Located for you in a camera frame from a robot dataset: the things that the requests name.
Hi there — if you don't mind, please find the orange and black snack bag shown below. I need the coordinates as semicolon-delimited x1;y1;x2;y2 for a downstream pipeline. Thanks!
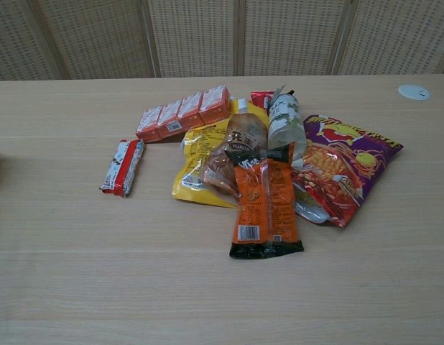
228;142;305;259

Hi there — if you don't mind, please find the red snack packet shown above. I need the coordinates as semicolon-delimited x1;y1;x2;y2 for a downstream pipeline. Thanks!
250;90;277;109

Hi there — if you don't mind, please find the woven bamboo screen panel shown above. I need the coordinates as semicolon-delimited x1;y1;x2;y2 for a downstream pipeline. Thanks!
333;0;444;75
27;0;162;80
0;0;70;83
238;0;352;77
144;0;246;78

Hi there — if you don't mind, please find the white table cable grommet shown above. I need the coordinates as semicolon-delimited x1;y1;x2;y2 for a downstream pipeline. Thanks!
397;84;431;101

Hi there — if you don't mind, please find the brown peanut drink bottle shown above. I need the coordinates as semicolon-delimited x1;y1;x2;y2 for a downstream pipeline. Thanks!
225;97;268;159

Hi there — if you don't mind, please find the clear LUX body wash bottle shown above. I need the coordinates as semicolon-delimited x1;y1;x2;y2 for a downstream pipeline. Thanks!
265;85;307;161

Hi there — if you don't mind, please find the purple and red chips bag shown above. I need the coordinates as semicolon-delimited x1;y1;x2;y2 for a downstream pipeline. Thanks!
292;114;404;228

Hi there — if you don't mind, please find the small red white snack pack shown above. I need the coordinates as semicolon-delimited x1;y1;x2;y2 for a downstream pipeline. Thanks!
98;139;147;198

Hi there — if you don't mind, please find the orange juice box multipack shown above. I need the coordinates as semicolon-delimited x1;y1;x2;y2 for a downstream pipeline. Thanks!
135;84;233;144

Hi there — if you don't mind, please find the clear plastic bag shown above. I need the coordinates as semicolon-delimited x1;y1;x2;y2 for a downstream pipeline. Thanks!
202;149;241;198

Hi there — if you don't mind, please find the yellow spouted pouch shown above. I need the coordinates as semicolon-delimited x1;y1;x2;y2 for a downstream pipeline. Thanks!
171;99;251;209

